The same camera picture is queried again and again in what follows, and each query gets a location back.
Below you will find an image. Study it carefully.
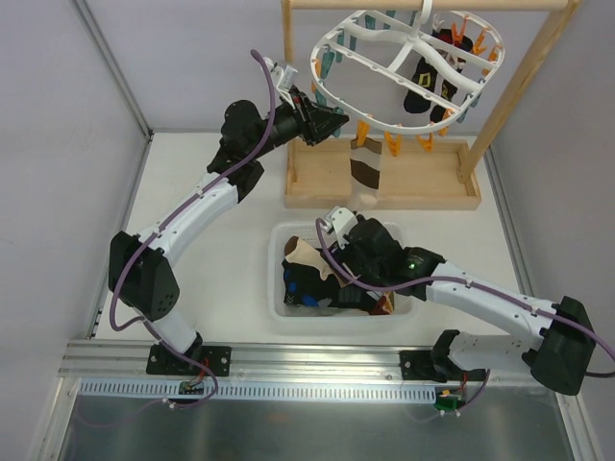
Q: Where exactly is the orange clothespin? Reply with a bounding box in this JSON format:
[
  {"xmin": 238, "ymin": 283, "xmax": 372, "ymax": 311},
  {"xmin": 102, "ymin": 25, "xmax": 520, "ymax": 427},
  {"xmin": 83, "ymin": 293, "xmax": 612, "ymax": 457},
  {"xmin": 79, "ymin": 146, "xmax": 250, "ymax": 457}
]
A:
[
  {"xmin": 355, "ymin": 120, "xmax": 370, "ymax": 147},
  {"xmin": 451, "ymin": 15, "xmax": 469, "ymax": 46}
]

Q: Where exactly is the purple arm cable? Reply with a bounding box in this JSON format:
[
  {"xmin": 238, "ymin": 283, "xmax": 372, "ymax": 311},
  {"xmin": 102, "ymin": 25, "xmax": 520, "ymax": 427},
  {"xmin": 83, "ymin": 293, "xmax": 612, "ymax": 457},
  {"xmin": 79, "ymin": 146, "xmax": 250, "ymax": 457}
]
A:
[
  {"xmin": 109, "ymin": 49, "xmax": 278, "ymax": 332},
  {"xmin": 314, "ymin": 218, "xmax": 615, "ymax": 361}
]

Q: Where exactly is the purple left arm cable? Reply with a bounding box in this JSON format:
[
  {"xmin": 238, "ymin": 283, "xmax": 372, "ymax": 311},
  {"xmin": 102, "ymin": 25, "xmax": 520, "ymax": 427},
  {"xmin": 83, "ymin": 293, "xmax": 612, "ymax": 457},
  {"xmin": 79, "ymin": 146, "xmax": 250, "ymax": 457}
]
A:
[{"xmin": 109, "ymin": 49, "xmax": 278, "ymax": 332}]

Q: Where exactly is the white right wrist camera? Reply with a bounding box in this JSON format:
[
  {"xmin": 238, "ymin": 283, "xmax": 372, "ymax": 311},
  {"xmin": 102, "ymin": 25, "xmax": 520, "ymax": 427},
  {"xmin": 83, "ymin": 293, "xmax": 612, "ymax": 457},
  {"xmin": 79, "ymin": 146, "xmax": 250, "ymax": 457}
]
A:
[{"xmin": 323, "ymin": 206, "xmax": 358, "ymax": 248}]

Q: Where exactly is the beige brown patterned sock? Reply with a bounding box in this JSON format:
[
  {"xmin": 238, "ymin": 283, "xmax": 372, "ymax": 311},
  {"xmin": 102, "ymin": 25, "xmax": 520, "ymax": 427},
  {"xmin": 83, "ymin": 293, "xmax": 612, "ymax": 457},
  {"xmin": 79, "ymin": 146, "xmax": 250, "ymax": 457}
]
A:
[{"xmin": 348, "ymin": 137, "xmax": 382, "ymax": 211}]

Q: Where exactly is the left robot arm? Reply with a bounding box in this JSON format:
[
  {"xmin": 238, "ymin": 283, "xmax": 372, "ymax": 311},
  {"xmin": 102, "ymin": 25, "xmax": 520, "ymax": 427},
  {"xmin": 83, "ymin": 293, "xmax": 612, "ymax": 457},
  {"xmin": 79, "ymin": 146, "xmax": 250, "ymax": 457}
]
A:
[{"xmin": 108, "ymin": 87, "xmax": 350, "ymax": 374}]

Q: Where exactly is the aluminium mounting rail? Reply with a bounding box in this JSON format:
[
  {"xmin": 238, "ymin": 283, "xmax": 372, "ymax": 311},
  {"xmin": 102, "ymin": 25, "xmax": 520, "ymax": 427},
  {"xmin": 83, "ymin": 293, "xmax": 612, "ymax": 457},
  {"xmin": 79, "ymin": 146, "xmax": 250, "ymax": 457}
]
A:
[{"xmin": 57, "ymin": 339, "xmax": 578, "ymax": 385}]

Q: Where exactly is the white plastic sock hanger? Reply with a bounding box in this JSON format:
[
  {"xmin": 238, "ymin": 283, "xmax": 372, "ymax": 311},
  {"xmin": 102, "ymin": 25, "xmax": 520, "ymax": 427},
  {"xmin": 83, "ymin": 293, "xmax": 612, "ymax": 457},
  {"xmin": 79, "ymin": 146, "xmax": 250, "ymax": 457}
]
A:
[{"xmin": 310, "ymin": 1, "xmax": 505, "ymax": 141}]

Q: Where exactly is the white slotted cable duct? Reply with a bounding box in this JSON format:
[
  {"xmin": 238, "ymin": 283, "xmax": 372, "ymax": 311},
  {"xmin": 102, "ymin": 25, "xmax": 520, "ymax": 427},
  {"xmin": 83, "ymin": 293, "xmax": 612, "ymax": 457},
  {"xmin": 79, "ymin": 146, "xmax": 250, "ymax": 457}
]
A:
[{"xmin": 80, "ymin": 378, "xmax": 436, "ymax": 404}]

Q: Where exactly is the black blue patterned sock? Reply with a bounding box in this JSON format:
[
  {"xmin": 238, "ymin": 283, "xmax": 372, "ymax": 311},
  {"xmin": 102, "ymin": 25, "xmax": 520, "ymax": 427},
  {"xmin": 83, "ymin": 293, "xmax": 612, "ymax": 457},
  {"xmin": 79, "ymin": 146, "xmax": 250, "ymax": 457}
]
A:
[{"xmin": 282, "ymin": 260, "xmax": 340, "ymax": 307}]

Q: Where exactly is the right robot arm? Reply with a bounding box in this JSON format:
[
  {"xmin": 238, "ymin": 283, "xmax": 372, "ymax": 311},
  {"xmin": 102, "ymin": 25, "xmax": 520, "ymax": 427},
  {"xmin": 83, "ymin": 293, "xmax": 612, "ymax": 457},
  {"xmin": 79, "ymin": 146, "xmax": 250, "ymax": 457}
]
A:
[{"xmin": 333, "ymin": 217, "xmax": 596, "ymax": 396}]

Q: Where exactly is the white plastic laundry basket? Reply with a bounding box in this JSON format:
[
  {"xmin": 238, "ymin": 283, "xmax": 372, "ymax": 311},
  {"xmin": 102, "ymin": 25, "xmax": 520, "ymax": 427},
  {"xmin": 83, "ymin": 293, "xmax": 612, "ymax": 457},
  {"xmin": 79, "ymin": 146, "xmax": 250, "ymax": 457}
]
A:
[{"xmin": 267, "ymin": 222, "xmax": 417, "ymax": 337}]

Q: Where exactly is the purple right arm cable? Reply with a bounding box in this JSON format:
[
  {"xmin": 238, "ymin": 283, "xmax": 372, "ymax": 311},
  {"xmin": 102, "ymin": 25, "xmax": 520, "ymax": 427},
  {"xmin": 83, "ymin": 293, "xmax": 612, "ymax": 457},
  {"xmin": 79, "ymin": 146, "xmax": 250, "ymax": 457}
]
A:
[{"xmin": 314, "ymin": 218, "xmax": 615, "ymax": 361}]

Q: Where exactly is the teal clothespin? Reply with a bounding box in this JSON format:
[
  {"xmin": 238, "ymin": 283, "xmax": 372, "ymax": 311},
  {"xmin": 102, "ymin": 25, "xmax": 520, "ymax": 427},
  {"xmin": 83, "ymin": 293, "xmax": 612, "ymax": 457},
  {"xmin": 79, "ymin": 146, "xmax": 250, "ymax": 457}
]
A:
[
  {"xmin": 363, "ymin": 14, "xmax": 379, "ymax": 31},
  {"xmin": 318, "ymin": 47, "xmax": 336, "ymax": 80}
]

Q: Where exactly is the wooden hanger stand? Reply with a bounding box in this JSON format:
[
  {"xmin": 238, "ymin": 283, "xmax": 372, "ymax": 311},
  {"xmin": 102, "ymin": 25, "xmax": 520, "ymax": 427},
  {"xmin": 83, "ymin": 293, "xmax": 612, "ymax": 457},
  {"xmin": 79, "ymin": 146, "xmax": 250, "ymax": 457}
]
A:
[{"xmin": 282, "ymin": 1, "xmax": 579, "ymax": 210}]

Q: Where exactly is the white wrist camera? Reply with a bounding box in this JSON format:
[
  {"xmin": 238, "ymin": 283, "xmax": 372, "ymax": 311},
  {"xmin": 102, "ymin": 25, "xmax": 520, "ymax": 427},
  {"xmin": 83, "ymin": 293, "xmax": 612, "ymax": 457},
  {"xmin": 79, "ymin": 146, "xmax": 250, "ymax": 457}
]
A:
[
  {"xmin": 323, "ymin": 206, "xmax": 358, "ymax": 248},
  {"xmin": 264, "ymin": 58, "xmax": 298, "ymax": 106}
]

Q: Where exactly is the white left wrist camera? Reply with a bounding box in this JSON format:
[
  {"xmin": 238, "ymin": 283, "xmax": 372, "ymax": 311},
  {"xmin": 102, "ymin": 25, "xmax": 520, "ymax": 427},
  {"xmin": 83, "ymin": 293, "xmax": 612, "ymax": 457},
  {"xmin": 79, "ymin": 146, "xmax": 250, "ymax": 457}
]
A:
[{"xmin": 264, "ymin": 58, "xmax": 298, "ymax": 106}]

